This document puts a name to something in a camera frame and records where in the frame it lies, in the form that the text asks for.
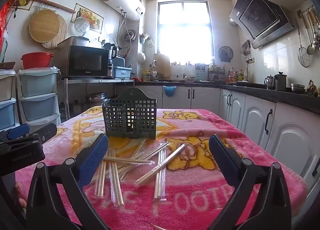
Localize pale green knife holder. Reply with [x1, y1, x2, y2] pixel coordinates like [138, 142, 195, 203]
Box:
[195, 64, 208, 82]

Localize red plastic basin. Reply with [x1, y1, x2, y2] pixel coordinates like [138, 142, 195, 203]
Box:
[21, 52, 54, 70]

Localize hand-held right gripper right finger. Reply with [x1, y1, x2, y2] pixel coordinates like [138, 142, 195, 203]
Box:
[209, 134, 292, 230]

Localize small steel kettle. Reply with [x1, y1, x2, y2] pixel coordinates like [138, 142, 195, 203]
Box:
[264, 75, 275, 90]

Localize small wall fan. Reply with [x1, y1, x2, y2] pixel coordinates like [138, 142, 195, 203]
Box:
[218, 46, 234, 62]

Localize black kitchen countertop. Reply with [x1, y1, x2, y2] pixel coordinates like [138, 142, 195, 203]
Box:
[135, 79, 320, 115]

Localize kitchen window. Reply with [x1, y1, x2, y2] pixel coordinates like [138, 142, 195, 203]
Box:
[156, 0, 215, 62]

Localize metal ladle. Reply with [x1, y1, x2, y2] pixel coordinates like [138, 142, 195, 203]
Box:
[306, 11, 316, 55]

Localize white plastic food cover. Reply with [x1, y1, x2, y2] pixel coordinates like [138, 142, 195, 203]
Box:
[74, 17, 90, 37]

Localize metal shelf rack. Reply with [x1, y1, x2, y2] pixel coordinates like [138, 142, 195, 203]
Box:
[60, 77, 135, 120]

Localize pale wooden cutting board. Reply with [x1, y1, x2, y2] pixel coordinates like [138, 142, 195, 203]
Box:
[153, 54, 172, 78]

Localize white kitchen cabinets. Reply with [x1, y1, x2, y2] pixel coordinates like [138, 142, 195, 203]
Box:
[135, 86, 320, 195]

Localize round bamboo tray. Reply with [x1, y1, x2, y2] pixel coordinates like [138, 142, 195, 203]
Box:
[29, 10, 60, 43]

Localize white water heater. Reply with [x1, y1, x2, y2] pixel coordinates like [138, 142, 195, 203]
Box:
[100, 0, 146, 20]

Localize white hanging colander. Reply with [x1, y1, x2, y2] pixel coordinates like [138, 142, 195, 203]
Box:
[137, 51, 147, 68]

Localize round bamboo mat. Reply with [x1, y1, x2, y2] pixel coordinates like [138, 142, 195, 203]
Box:
[41, 14, 68, 50]

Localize blue hanging plastic bin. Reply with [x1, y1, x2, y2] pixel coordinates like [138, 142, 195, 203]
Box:
[162, 85, 176, 98]

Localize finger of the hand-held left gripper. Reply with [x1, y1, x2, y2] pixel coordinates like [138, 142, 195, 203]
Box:
[30, 123, 57, 143]
[0, 124, 30, 143]

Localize red plastic bag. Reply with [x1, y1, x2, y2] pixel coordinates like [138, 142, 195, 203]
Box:
[0, 0, 15, 55]

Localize bunch of chopsticks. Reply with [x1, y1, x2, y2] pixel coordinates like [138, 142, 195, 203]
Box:
[94, 139, 187, 205]

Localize metal skimmer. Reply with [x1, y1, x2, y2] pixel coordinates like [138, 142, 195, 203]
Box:
[296, 20, 313, 68]

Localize coiled grey hose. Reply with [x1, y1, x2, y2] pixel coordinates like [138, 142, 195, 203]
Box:
[122, 29, 137, 43]

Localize long wooden rolling pin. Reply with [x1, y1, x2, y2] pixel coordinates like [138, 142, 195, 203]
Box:
[15, 0, 76, 14]

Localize black microwave oven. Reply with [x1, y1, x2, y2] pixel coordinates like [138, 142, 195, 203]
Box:
[67, 45, 110, 78]

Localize black blender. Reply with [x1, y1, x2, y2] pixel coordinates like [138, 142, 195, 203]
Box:
[102, 43, 118, 78]

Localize large metal pot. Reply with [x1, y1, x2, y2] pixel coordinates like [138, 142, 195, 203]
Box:
[58, 36, 90, 47]

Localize row of condiment bottles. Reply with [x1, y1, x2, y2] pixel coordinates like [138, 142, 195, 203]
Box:
[228, 67, 248, 83]

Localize pale blue plastic drawer unit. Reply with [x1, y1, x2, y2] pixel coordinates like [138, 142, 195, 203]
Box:
[0, 69, 20, 130]
[17, 66, 62, 125]

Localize black range hood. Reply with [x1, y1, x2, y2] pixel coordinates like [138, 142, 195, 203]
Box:
[229, 0, 295, 49]

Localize pink printed blanket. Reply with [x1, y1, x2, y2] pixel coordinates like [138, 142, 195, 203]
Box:
[15, 106, 308, 230]

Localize grey-blue plastic dish bin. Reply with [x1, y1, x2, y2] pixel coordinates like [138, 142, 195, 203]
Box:
[113, 66, 132, 78]

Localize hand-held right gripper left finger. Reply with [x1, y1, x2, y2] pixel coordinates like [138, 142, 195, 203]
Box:
[26, 134, 110, 230]

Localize green plastic utensil holder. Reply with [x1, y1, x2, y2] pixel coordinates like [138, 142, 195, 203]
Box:
[102, 87, 157, 139]

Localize stacked steel pots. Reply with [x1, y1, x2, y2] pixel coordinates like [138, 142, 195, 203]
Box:
[85, 92, 107, 110]

